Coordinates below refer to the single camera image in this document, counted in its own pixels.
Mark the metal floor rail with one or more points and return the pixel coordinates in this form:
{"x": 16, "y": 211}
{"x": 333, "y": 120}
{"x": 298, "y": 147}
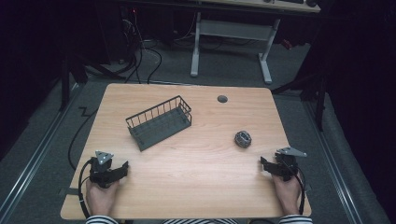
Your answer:
{"x": 336, "y": 168}
{"x": 34, "y": 158}

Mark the striped sleeve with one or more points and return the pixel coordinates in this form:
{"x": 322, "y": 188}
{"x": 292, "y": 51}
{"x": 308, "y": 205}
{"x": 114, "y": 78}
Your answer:
{"x": 101, "y": 220}
{"x": 295, "y": 219}

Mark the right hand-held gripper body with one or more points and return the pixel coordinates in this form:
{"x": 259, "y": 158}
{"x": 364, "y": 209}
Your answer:
{"x": 288, "y": 165}

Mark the grey patterned round ball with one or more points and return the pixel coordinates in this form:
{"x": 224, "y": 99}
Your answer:
{"x": 243, "y": 139}

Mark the white-legged wooden desk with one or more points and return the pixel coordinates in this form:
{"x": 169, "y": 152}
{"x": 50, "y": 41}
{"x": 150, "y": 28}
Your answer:
{"x": 233, "y": 29}

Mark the striped left sleeve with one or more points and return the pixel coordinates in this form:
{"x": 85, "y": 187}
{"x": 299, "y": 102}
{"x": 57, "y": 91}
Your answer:
{"x": 101, "y": 220}

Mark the person's right hand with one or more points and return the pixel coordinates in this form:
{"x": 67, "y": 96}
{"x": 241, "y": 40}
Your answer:
{"x": 288, "y": 196}

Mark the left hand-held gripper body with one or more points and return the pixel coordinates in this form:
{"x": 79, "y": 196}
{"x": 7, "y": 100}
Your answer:
{"x": 101, "y": 171}

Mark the black computer mouse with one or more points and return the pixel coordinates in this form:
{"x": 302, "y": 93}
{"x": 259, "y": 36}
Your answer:
{"x": 311, "y": 2}

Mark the striped shirt torso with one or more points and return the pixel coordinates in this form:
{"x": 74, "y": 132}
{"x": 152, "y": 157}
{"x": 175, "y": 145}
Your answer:
{"x": 199, "y": 221}

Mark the person's left hand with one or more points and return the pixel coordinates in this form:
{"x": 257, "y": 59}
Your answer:
{"x": 101, "y": 199}

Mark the striped right sleeve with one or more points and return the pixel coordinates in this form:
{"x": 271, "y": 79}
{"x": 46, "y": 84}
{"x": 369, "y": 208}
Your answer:
{"x": 295, "y": 219}

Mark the black metal stand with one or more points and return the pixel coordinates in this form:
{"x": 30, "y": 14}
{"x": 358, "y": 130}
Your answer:
{"x": 67, "y": 81}
{"x": 319, "y": 99}

